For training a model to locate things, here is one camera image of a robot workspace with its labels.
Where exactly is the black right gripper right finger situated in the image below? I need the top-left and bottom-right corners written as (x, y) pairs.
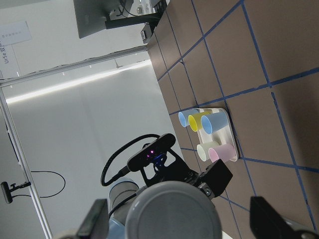
top-left (249, 196), bottom-right (298, 239)

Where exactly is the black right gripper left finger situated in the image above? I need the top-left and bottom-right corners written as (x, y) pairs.
top-left (76, 199), bottom-right (109, 239)

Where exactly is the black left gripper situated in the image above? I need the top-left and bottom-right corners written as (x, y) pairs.
top-left (141, 151), bottom-right (233, 199)

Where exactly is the grey-blue plastic cup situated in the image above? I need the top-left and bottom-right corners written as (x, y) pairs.
top-left (125, 181), bottom-right (222, 239)

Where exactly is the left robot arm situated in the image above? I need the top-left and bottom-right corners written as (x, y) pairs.
top-left (109, 154), bottom-right (233, 239)

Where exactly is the pink plastic cup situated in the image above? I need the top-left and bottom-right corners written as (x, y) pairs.
top-left (208, 143), bottom-right (236, 162)

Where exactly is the pale green plastic cup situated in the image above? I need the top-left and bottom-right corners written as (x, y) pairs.
top-left (196, 141), bottom-right (219, 161)

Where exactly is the yellow plastic cup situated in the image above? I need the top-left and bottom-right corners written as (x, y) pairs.
top-left (188, 112), bottom-right (211, 132)

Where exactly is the light blue plastic cup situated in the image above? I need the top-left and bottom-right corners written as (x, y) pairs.
top-left (178, 109), bottom-right (199, 127)

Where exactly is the white plastic tray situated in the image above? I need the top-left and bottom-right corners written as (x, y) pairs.
top-left (197, 108), bottom-right (239, 162)

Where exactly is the computer monitor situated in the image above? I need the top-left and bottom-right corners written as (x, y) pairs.
top-left (73, 0), bottom-right (167, 39)

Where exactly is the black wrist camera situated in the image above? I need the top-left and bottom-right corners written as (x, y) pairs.
top-left (127, 133), bottom-right (176, 172)

